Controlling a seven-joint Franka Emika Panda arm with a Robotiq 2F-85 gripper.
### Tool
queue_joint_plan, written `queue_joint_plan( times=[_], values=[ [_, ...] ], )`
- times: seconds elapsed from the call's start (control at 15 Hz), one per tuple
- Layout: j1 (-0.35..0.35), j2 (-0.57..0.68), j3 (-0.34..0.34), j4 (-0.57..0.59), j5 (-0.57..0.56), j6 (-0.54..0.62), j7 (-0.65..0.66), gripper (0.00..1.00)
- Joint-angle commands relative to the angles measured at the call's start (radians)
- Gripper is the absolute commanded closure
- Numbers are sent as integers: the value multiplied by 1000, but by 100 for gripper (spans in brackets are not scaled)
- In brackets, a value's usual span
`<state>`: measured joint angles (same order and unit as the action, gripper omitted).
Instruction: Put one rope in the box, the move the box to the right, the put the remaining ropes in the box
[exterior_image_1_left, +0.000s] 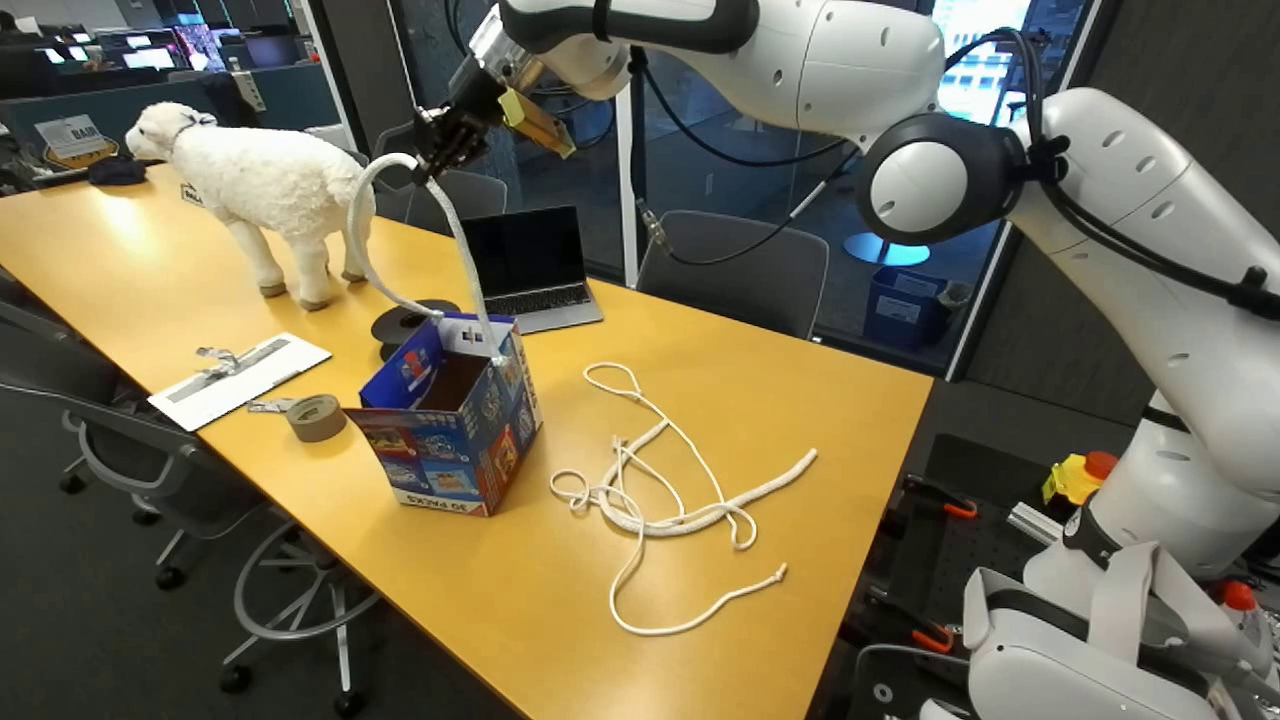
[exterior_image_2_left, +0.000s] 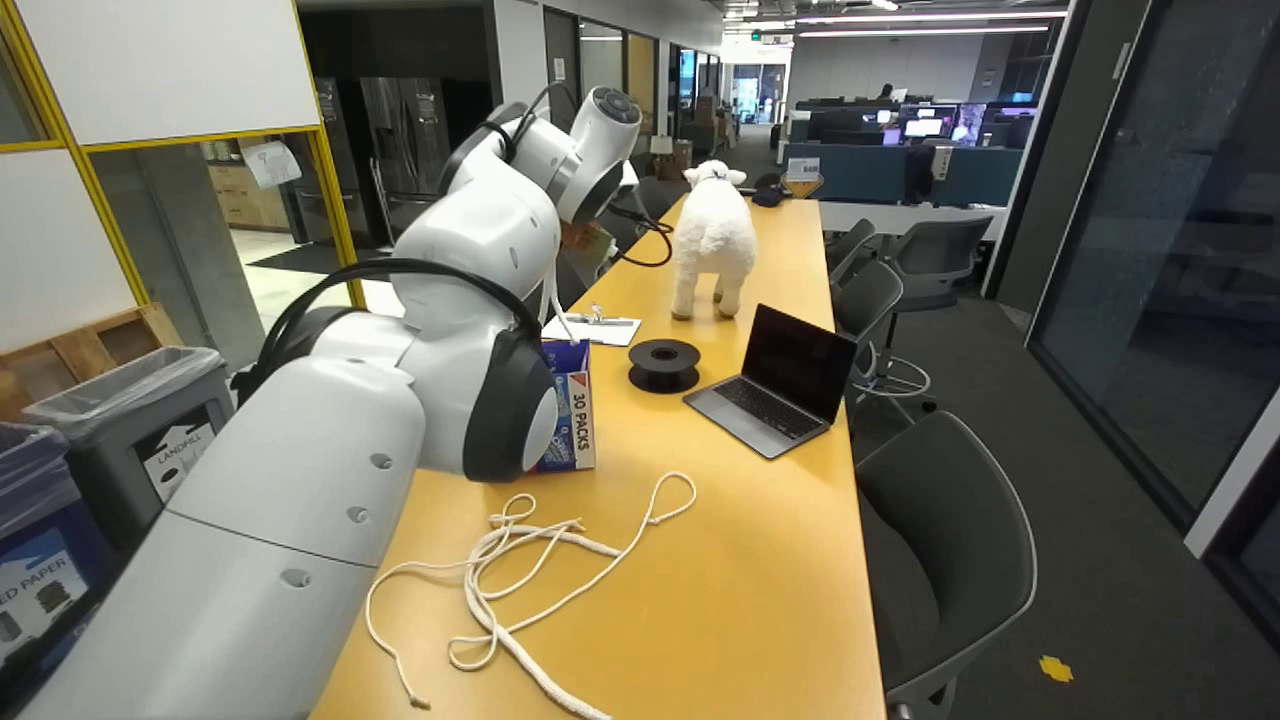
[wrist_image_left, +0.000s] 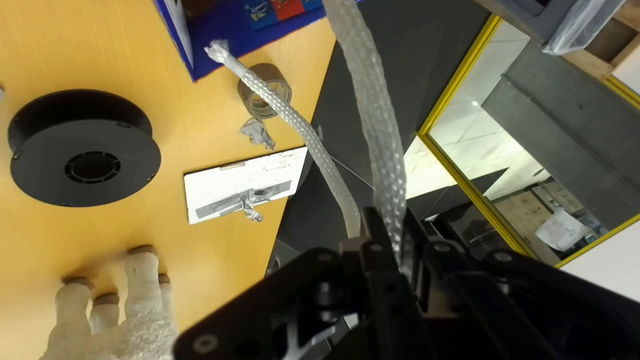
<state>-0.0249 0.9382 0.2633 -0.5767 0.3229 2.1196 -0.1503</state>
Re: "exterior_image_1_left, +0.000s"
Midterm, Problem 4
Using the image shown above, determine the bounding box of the thick short white rope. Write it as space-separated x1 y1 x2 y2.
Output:
342 146 517 359

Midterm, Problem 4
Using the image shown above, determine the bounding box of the small black pouch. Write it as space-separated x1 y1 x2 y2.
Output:
85 151 152 188

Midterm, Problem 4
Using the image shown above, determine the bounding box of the grey open laptop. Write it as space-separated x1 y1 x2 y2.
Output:
457 200 607 337

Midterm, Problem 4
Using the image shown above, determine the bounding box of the dark blue office divider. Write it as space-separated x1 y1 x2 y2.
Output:
0 56 342 143

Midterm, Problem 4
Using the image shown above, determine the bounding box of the white desk sign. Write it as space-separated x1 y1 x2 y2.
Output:
32 110 115 170

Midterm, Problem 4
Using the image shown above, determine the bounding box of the yellow and red toy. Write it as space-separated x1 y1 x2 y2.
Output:
1039 448 1120 511

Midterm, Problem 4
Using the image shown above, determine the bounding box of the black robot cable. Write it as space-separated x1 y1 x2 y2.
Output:
623 22 1280 324

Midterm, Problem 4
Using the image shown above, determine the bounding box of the blue snack carton box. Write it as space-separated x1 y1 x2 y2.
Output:
341 314 544 521

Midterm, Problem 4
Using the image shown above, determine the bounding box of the small red cap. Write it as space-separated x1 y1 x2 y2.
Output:
1214 576 1263 620

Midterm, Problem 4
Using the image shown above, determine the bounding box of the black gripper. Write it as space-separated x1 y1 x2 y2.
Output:
406 62 529 179

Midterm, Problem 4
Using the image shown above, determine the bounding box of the orange handled clamp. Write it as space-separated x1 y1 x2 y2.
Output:
911 620 965 659
902 476 982 528

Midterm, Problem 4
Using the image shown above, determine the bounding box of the black equipment cart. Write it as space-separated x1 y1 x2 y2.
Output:
814 423 1110 720

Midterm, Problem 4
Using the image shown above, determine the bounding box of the blue bin behind glass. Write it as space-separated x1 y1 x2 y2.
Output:
864 270 977 352

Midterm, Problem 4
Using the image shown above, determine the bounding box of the thin long white rope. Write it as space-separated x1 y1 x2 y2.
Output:
548 354 824 638

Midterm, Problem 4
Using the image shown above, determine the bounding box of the dark grey office chair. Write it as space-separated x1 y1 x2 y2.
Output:
0 376 283 596
0 270 131 405
217 515 390 716
636 205 830 340
372 117 432 193
376 164 512 234

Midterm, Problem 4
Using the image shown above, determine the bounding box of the white VR headset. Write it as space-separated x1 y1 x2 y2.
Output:
955 536 1280 720

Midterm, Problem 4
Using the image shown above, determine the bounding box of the round pedestal table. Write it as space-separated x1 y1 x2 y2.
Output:
839 228 934 270

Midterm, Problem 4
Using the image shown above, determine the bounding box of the white toy sheep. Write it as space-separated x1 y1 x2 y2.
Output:
121 101 379 314

